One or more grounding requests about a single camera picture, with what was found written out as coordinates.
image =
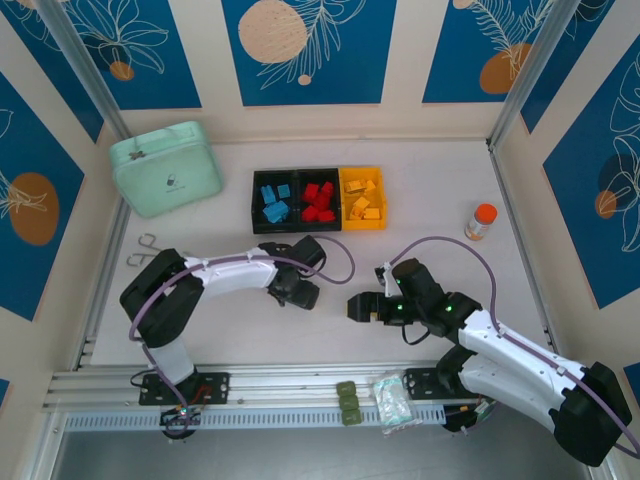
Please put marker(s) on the aluminium table edge rail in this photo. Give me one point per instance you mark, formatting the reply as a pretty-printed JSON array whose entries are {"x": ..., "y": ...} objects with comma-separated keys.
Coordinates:
[
  {"x": 115, "y": 235},
  {"x": 522, "y": 250}
]

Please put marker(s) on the olive green block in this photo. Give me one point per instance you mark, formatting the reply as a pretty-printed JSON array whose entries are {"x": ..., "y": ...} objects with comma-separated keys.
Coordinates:
[
  {"x": 345, "y": 388},
  {"x": 348, "y": 401},
  {"x": 351, "y": 416}
]

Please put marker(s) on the black plastic bin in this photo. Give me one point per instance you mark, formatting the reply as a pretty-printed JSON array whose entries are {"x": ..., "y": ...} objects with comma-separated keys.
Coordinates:
[
  {"x": 257, "y": 227},
  {"x": 320, "y": 228}
]

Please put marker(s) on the mint green zip case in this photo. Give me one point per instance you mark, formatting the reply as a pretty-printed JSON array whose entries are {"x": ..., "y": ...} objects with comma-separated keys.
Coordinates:
[{"x": 165, "y": 165}]

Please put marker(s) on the orange cap pill bottle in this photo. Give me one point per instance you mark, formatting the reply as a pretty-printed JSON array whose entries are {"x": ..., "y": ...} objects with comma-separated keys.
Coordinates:
[{"x": 480, "y": 225}]

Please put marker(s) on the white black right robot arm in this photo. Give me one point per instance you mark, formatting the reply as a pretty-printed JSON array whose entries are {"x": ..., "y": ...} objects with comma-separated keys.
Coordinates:
[{"x": 510, "y": 350}]

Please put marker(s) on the clear plastic bag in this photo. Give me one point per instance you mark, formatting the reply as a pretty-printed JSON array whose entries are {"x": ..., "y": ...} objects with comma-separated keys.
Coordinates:
[{"x": 395, "y": 405}]

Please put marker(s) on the metal scissors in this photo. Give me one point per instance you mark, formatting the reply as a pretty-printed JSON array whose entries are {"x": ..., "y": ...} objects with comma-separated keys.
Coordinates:
[{"x": 152, "y": 247}]

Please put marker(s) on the blue floral wall panel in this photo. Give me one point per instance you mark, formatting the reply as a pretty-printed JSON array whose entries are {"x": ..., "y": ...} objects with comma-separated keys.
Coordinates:
[
  {"x": 165, "y": 50},
  {"x": 30, "y": 150},
  {"x": 350, "y": 60},
  {"x": 590, "y": 200},
  {"x": 47, "y": 62},
  {"x": 450, "y": 50},
  {"x": 570, "y": 50}
]

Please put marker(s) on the red lego brick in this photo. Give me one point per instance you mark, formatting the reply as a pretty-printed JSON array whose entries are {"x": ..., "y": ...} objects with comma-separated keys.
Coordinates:
[
  {"x": 326, "y": 216},
  {"x": 321, "y": 201},
  {"x": 309, "y": 214},
  {"x": 327, "y": 189},
  {"x": 311, "y": 191}
]

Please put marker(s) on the blue lego brick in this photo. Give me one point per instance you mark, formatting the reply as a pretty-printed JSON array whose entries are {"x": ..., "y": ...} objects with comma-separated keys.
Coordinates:
[
  {"x": 285, "y": 209},
  {"x": 283, "y": 190},
  {"x": 271, "y": 215},
  {"x": 267, "y": 193}
]

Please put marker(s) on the aluminium frame post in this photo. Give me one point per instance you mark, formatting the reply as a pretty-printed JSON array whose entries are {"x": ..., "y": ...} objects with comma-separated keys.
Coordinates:
[
  {"x": 85, "y": 65},
  {"x": 530, "y": 65}
]

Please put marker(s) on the aluminium extrusion rail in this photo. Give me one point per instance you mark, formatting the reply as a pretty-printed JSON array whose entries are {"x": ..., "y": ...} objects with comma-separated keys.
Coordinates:
[{"x": 300, "y": 382}]

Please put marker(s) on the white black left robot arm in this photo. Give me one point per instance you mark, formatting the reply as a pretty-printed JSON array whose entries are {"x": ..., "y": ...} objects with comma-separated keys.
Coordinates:
[{"x": 235, "y": 275}]

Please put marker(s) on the small circuit board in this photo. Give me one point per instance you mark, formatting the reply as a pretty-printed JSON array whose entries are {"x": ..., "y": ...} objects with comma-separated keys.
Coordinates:
[
  {"x": 179, "y": 412},
  {"x": 470, "y": 412}
]

